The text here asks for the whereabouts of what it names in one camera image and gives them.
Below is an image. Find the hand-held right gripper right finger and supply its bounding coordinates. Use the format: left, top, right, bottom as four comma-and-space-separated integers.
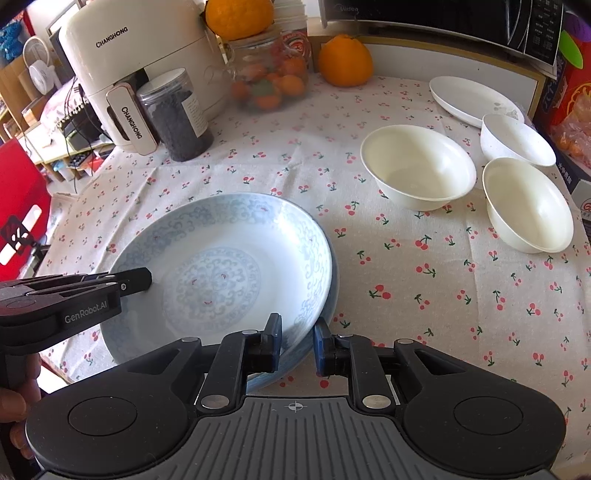
312, 320, 482, 411

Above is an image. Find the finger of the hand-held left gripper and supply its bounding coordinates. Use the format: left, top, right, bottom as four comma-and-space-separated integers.
21, 267, 153, 298

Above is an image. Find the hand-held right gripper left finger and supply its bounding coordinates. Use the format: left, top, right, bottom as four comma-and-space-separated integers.
113, 313, 283, 414

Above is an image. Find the blue patterned plate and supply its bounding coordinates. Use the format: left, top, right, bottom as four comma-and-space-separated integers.
247, 217, 341, 394
99, 193, 334, 377

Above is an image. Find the wide white bowl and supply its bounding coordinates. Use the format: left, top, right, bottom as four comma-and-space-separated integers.
360, 124, 477, 212

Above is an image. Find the white plate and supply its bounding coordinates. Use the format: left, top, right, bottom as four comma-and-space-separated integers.
429, 76, 526, 130

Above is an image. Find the person's left hand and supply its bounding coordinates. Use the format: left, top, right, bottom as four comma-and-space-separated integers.
0, 356, 43, 462

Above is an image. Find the cherry print tablecloth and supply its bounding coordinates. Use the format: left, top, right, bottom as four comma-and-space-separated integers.
34, 69, 591, 416

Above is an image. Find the red box with white label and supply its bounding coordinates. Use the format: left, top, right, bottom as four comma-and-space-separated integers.
0, 138, 52, 278

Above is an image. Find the plastic jar of dark contents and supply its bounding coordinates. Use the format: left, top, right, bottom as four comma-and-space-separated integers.
137, 68, 214, 162

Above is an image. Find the wooden shelf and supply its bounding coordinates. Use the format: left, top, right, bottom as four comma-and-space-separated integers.
0, 58, 116, 185

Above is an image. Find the white desk fan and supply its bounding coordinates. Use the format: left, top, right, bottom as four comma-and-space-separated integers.
21, 37, 64, 99

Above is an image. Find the white air fryer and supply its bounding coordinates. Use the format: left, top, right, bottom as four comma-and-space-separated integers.
59, 0, 232, 156

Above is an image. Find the pile of small oranges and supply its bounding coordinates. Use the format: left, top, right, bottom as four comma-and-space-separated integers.
231, 58, 308, 110

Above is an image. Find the glass pitcher with cork lid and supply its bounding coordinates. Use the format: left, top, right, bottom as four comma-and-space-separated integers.
205, 28, 311, 112

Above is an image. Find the large orange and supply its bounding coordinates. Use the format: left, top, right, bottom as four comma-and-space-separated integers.
318, 34, 374, 88
205, 0, 275, 41

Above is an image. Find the cup with red logo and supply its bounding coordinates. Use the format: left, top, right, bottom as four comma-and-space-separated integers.
281, 30, 313, 70

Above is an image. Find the stack of white paper cups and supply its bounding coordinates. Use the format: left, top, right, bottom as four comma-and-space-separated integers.
272, 0, 308, 35

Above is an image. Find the plastic bag of oranges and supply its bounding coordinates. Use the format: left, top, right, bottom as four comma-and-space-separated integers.
549, 99, 591, 168

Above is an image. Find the black microwave oven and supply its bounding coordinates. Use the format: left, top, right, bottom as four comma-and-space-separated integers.
318, 0, 565, 80

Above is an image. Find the red cardboard box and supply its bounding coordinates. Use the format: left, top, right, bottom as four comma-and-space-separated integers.
538, 9, 591, 155

